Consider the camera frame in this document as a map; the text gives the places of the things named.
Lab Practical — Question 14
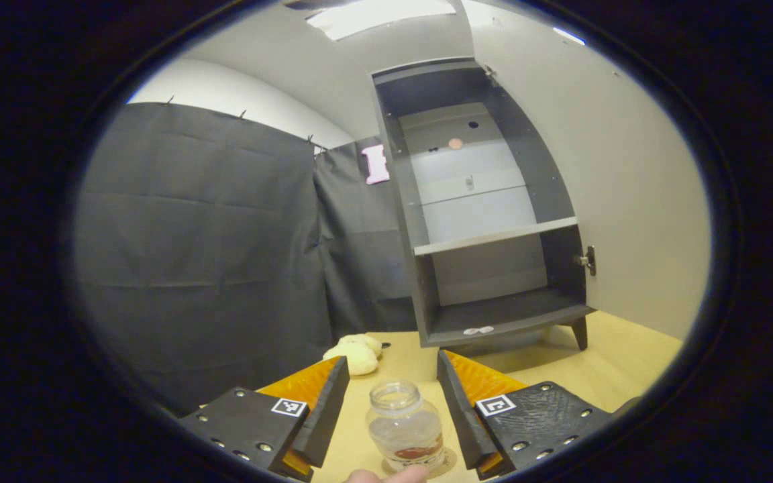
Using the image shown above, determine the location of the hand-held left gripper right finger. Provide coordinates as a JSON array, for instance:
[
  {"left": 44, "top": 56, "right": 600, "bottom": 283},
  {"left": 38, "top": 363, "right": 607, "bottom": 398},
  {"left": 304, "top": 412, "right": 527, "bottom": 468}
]
[{"left": 437, "top": 349, "right": 612, "bottom": 481}]

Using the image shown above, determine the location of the large ceiling light panel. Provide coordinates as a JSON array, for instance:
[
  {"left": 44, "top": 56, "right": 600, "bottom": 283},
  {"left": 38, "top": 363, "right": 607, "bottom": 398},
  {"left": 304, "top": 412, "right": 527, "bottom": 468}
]
[{"left": 306, "top": 0, "right": 458, "bottom": 42}]

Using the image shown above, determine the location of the pale yellow bun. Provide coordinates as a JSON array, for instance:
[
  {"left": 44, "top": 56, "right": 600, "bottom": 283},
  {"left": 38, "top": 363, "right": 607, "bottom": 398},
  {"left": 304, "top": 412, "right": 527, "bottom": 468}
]
[
  {"left": 323, "top": 343, "right": 379, "bottom": 376},
  {"left": 338, "top": 333, "right": 384, "bottom": 358}
]

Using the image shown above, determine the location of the clear plastic bottle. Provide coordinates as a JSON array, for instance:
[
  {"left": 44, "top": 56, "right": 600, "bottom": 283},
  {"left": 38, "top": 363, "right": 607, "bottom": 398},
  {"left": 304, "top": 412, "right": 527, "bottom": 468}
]
[{"left": 366, "top": 379, "right": 446, "bottom": 474}]

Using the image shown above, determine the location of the black backdrop cloth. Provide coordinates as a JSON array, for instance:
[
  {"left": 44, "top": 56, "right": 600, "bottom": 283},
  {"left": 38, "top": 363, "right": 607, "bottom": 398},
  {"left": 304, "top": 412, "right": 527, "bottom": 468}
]
[{"left": 71, "top": 102, "right": 422, "bottom": 417}]

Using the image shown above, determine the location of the white cabinet door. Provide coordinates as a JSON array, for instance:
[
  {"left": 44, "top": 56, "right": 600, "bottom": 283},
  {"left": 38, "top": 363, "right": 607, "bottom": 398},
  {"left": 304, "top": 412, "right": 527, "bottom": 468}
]
[{"left": 460, "top": 0, "right": 713, "bottom": 343}]

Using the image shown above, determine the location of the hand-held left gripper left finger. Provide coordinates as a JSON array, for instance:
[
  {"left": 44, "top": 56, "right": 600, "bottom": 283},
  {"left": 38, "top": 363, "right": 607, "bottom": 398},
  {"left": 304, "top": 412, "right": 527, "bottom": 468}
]
[{"left": 178, "top": 356, "right": 350, "bottom": 481}]

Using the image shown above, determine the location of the dark grey cabinet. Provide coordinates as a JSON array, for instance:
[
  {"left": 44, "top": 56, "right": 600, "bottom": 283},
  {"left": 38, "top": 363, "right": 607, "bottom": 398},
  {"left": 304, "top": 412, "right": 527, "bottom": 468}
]
[{"left": 371, "top": 57, "right": 597, "bottom": 351}]

